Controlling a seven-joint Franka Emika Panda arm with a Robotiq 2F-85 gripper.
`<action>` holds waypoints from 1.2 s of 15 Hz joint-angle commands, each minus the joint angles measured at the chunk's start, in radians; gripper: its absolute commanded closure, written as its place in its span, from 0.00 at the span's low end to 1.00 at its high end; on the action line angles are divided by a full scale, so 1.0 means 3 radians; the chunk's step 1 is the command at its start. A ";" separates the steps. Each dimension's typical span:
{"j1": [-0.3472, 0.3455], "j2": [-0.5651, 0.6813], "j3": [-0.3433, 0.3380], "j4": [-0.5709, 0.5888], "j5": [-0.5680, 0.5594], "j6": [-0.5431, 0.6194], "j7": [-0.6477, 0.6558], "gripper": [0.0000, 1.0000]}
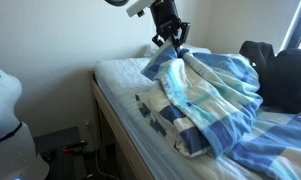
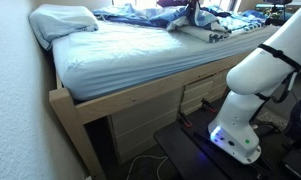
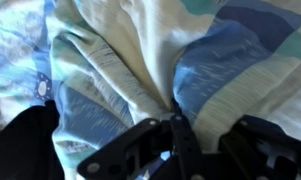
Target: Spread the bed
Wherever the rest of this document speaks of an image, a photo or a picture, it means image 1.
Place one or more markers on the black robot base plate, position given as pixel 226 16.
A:
pixel 63 160

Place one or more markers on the light wooden bed frame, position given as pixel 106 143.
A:
pixel 120 133

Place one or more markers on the white wall outlet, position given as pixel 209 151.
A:
pixel 87 124

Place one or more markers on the blue checked duvet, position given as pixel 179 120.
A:
pixel 216 106

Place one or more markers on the dark garment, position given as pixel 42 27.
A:
pixel 286 76

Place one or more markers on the window frame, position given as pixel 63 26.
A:
pixel 295 23

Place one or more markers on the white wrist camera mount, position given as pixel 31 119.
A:
pixel 138 8

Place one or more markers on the mattress with light blue sheet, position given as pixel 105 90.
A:
pixel 123 76

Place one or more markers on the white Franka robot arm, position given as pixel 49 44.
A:
pixel 10 133

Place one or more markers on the red and black clamp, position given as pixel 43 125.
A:
pixel 75 146

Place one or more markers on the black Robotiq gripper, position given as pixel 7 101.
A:
pixel 165 16

